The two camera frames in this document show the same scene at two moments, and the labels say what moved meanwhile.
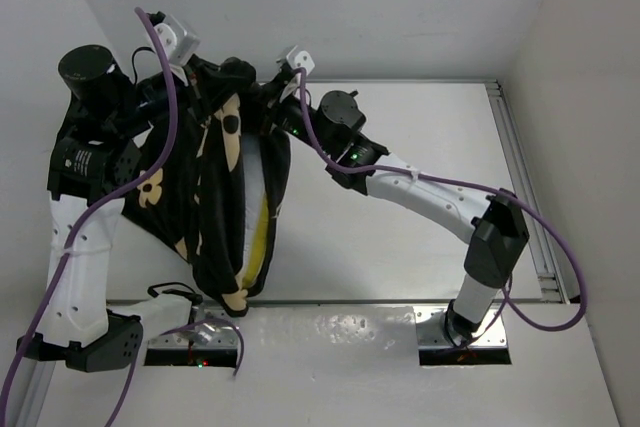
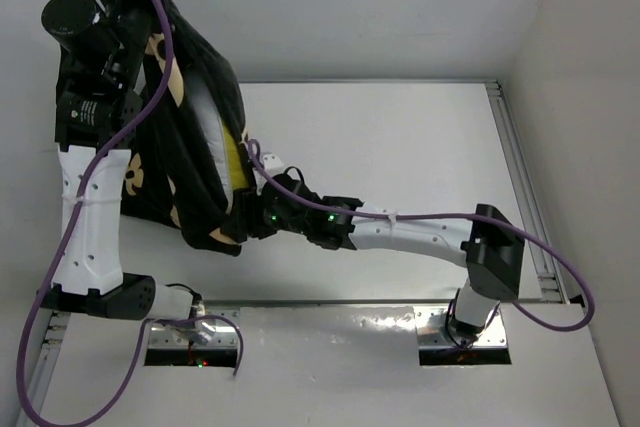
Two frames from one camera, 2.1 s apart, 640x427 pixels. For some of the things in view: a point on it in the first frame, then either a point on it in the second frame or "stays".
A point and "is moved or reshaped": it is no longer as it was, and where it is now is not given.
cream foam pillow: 257,244 → 228,146
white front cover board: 348,366 stays
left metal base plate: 211,328 stays
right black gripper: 274,109 → 247,201
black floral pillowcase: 196,200 is moved or reshaped
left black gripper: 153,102 → 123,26
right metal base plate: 431,332 stays
